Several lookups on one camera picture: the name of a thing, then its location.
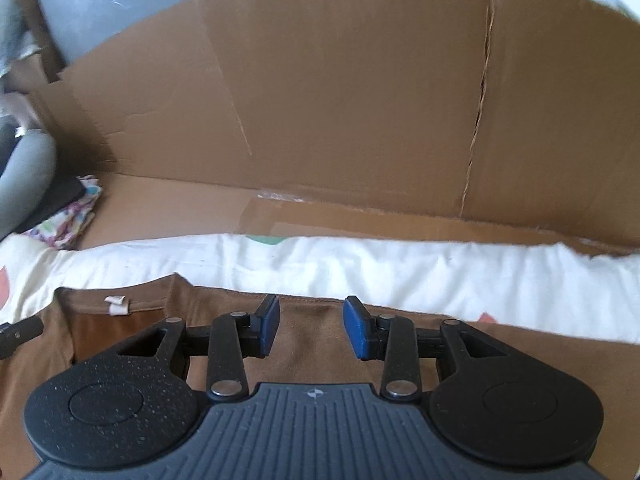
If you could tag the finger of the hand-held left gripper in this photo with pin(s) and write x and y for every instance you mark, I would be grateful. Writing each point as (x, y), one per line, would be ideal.
(20, 332)

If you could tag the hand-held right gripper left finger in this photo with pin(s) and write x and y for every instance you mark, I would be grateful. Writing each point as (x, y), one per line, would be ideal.
(270, 325)

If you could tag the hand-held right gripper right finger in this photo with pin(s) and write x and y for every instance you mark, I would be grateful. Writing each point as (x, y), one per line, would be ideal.
(356, 327)

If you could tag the brown shirt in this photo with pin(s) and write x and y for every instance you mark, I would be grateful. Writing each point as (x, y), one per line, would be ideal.
(310, 330)

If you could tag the cream bear-print bed sheet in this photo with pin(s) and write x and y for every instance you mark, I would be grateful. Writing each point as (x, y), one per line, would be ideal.
(350, 270)

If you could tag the floral patterned cloth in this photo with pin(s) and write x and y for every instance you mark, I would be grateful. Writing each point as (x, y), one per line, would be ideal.
(70, 225)

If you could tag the black cloth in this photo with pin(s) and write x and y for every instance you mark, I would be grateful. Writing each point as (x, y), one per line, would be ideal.
(55, 200)

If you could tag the grey neck pillow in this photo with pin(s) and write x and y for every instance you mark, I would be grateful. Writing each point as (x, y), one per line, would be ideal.
(25, 175)

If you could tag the brown cardboard sheet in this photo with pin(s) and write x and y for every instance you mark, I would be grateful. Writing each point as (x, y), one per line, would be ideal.
(350, 85)

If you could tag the plastic-wrapped white pillow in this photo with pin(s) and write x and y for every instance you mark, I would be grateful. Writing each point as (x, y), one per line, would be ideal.
(12, 35)

